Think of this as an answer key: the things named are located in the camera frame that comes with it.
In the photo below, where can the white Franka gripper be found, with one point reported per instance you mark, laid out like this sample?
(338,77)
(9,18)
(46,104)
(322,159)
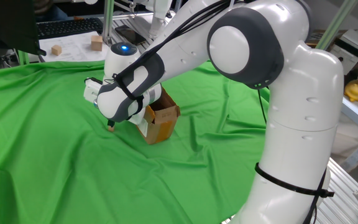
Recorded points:
(92,91)

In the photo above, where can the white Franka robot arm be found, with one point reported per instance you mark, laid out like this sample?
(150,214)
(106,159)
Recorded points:
(303,109)

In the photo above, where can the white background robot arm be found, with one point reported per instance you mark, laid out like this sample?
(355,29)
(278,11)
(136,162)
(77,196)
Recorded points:
(158,18)

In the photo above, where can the open cardboard box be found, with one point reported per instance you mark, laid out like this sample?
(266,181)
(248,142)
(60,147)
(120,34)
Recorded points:
(162,127)

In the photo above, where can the green cloth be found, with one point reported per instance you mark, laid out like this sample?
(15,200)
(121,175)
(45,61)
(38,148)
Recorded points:
(57,155)

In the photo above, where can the large wooden block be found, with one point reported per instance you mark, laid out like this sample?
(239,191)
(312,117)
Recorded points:
(96,43)

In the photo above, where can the white paper sheets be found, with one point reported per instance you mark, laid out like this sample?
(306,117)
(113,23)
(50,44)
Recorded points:
(73,51)

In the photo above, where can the black smartphone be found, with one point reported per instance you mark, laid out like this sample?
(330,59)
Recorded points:
(130,35)

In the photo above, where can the small wooden block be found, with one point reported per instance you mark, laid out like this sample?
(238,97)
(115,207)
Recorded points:
(56,50)

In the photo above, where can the black keyboard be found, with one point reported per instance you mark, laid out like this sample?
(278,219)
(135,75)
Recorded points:
(70,27)

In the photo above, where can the person in blue clothing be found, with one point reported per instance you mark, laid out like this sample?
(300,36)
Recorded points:
(56,14)

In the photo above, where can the black monitor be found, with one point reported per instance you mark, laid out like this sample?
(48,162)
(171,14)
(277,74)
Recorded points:
(8,25)

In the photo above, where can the white device with black panel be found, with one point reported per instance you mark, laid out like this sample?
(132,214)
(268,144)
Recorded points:
(356,40)

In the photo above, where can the silver wrist camera blue caps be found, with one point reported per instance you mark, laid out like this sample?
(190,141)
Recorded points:
(95,103)

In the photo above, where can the green aluminium frame post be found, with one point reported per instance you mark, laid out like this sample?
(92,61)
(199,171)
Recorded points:
(337,23)
(23,57)
(108,18)

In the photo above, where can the silver aluminium frame rail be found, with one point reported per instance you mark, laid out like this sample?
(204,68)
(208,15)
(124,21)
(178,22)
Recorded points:
(129,15)

